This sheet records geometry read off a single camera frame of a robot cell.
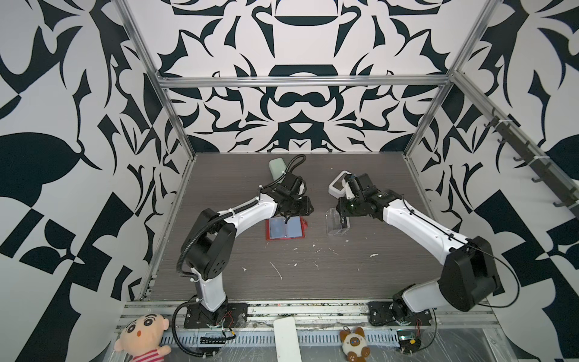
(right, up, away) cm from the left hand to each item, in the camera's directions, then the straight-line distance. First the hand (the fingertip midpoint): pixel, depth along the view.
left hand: (310, 205), depth 89 cm
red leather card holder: (-14, -10, +5) cm, 18 cm away
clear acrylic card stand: (+11, -9, +5) cm, 15 cm away
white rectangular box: (-9, -36, -23) cm, 44 cm away
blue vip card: (-6, -9, +5) cm, 12 cm away
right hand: (+10, +1, -3) cm, 11 cm away
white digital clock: (+13, +6, +12) cm, 19 cm away
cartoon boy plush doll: (-50, -34, -25) cm, 65 cm away
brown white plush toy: (+11, -38, -22) cm, 45 cm away
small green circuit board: (+29, -40, -18) cm, 53 cm away
